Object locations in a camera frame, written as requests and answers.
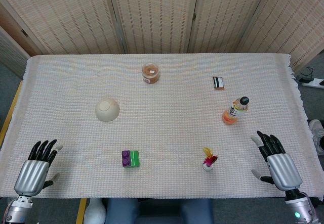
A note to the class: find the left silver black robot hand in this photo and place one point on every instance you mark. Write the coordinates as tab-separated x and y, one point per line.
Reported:
31	174

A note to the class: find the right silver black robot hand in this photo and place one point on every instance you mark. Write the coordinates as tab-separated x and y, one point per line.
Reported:
283	169

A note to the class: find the purple toy block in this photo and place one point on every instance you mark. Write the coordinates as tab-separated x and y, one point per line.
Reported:
125	158

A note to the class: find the green toy building block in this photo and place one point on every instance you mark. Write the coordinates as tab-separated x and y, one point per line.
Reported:
135	158

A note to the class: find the white sneaker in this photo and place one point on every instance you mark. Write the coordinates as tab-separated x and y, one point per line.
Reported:
317	133

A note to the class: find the yellow floor tape strip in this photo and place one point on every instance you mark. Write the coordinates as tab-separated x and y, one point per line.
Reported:
81	211
11	110

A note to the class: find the white robot torso shell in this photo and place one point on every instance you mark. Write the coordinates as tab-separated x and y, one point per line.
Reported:
95	212

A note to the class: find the colourful feather shuttlecock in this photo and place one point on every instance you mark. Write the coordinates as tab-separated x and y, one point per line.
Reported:
208	160

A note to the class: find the orange drink bottle black cap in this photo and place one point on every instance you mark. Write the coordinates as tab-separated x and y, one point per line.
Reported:
234	111

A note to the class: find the white power strip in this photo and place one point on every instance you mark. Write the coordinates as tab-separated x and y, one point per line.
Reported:
314	83

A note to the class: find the cream upturned bowl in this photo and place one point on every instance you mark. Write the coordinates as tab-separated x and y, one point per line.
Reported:
107	111

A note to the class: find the black white snack packet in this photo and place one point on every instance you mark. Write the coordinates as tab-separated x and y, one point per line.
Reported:
218	83

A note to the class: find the white woven tablecloth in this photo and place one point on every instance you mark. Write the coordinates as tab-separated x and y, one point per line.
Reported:
164	133

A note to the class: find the blue seat cushion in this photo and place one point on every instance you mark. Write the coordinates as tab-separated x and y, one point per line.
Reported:
157	212

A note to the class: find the orange round plastic jar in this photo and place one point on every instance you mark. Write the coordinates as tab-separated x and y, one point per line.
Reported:
151	73

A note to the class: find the beige woven folding screen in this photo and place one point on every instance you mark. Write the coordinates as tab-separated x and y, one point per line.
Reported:
157	16

